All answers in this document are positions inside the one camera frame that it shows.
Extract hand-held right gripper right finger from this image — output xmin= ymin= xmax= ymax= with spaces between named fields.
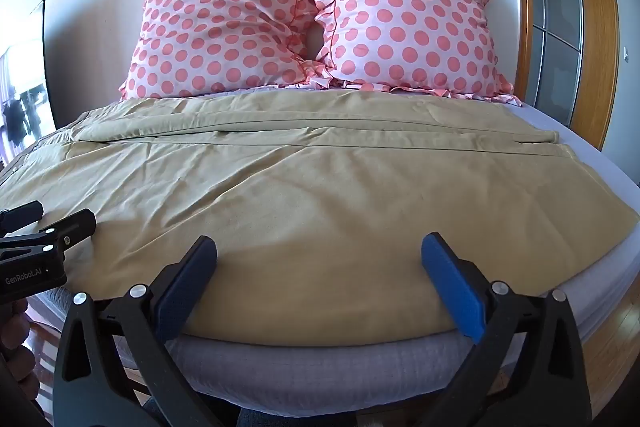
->
xmin=421 ymin=232 xmax=601 ymax=427

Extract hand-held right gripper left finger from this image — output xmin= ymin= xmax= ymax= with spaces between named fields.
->
xmin=54 ymin=235 xmax=219 ymax=427

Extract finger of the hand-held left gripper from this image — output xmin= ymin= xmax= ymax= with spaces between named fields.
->
xmin=0 ymin=200 xmax=45 ymax=230
xmin=0 ymin=209 xmax=97 ymax=259

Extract person's left hand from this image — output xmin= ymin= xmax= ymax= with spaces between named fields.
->
xmin=0 ymin=297 xmax=41 ymax=400

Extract bed with grey sheet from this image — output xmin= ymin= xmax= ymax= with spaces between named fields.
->
xmin=0 ymin=87 xmax=640 ymax=413

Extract pink polka dot pillow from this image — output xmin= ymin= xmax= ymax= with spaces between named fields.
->
xmin=287 ymin=0 xmax=523 ymax=105
xmin=119 ymin=0 xmax=333 ymax=100

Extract frosted glass door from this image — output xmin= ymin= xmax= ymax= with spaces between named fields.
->
xmin=517 ymin=0 xmax=586 ymax=128

